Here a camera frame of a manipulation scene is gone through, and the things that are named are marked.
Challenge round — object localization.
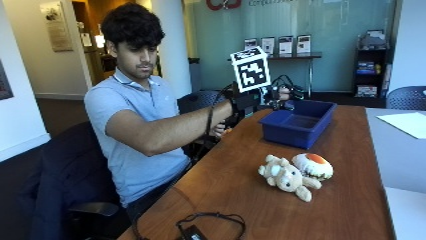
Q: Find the blue plastic bin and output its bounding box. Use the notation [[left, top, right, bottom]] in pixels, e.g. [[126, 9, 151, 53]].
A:
[[258, 99, 338, 150]]

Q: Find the white marker cube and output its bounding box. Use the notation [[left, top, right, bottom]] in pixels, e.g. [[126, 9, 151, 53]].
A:
[[229, 46, 272, 94]]

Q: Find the narrow console table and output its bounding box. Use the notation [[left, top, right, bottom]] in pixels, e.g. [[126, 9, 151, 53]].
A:
[[226, 51, 323, 98]]

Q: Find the framed display card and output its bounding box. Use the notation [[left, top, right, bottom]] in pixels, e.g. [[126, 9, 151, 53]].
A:
[[278, 35, 294, 56], [259, 36, 276, 56], [242, 37, 258, 51], [295, 34, 312, 55]]

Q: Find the dark mesh chair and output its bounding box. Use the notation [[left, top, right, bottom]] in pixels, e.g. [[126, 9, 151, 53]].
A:
[[384, 85, 426, 112], [175, 89, 229, 116]]

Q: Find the black bookshelf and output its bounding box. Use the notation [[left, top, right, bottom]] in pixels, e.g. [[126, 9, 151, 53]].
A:
[[351, 29, 394, 99]]

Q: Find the white orange round plush toy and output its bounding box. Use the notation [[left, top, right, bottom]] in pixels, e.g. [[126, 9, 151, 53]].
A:
[[290, 152, 335, 182]]

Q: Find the beige teddy bear plush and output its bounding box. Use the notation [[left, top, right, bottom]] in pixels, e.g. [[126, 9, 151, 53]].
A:
[[257, 154, 323, 203]]

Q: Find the white paper sheet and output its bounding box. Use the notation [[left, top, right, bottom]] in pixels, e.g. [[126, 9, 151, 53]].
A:
[[375, 111, 426, 140]]

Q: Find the the person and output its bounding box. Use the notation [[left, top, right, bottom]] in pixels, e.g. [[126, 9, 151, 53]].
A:
[[82, 2, 292, 222]]

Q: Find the black power adapter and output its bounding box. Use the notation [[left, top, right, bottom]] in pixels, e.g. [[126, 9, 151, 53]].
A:
[[179, 224, 209, 240]]

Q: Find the black office chair with jacket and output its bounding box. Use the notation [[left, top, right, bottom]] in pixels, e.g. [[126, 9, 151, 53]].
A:
[[16, 120, 130, 240]]

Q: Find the black glove cable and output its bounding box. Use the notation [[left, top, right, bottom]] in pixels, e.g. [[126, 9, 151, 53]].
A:
[[203, 83, 237, 138]]

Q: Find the black cable on table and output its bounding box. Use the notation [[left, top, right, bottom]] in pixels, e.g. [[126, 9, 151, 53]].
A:
[[131, 211, 247, 240]]

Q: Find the beige wall poster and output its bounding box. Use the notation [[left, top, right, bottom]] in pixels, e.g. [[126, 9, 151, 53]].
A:
[[38, 0, 74, 53]]

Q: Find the dark framed wall picture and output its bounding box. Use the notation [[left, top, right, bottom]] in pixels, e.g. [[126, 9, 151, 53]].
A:
[[0, 59, 14, 102]]

